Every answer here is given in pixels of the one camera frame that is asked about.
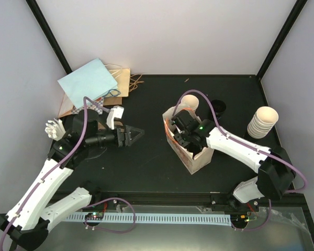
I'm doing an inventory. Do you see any cream bear paper bag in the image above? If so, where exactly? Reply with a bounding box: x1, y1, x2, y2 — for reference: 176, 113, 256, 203
162, 106, 214, 175

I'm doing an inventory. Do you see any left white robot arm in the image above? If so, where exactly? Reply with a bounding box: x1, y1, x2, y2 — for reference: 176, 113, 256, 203
0, 106, 144, 250

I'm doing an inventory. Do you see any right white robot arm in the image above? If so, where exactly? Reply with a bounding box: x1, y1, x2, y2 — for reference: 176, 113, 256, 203
168, 109, 296, 211

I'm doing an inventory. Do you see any checkered paper bag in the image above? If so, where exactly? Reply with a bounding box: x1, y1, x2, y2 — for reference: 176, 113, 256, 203
71, 98, 104, 115

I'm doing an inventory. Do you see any white plastic cutlery bunch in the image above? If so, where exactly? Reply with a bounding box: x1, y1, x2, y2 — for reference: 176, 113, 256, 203
45, 119, 66, 141

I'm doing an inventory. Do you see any light blue paper bag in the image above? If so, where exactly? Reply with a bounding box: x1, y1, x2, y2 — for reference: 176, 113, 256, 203
58, 58, 117, 108

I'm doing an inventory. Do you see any brown kraft paper bag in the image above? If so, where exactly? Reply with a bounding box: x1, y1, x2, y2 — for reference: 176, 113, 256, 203
58, 68, 130, 118

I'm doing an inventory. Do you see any stack of white cups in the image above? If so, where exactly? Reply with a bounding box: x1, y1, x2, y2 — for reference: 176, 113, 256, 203
247, 106, 279, 139

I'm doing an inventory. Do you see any light blue cable chain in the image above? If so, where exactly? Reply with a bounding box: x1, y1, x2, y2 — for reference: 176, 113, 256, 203
63, 211, 233, 227

